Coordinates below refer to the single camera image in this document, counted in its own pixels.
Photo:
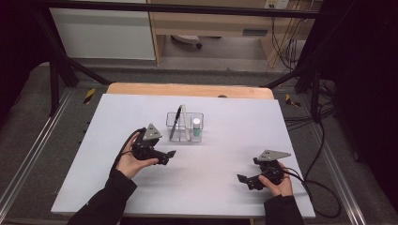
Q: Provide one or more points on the aluminium floor rail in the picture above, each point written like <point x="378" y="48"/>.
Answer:
<point x="34" y="153"/>
<point x="341" y="178"/>

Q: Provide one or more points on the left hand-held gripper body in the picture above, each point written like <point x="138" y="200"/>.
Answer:
<point x="145" y="146"/>

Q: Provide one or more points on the person's left hand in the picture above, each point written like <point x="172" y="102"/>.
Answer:
<point x="130" y="164"/>

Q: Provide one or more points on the white cabinet panel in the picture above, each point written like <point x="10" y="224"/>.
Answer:
<point x="103" y="34"/>

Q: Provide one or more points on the black pen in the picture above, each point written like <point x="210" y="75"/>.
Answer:
<point x="174" y="125"/>

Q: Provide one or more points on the grey chair base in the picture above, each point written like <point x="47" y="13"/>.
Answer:
<point x="187" y="39"/>

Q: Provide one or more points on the yellow and black tape strip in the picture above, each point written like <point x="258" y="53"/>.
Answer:
<point x="89" y="96"/>
<point x="292" y="100"/>

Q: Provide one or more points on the white power strip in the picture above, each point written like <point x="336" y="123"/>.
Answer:
<point x="277" y="3"/>

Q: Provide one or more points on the black metal frame bar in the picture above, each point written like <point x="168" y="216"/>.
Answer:
<point x="187" y="8"/>

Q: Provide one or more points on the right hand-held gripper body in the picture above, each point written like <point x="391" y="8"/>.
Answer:
<point x="270" y="168"/>

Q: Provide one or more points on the black metal stand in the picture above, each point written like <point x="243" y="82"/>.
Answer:
<point x="314" y="93"/>
<point x="54" y="78"/>

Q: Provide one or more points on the person's right hand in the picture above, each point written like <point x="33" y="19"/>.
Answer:
<point x="283" y="187"/>

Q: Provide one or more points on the clear plastic organizer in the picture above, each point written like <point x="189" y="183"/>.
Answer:
<point x="184" y="132"/>

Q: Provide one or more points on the wooden table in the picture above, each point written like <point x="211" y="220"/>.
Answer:
<point x="187" y="90"/>

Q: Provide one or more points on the green and white tube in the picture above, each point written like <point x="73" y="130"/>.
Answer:
<point x="196" y="126"/>

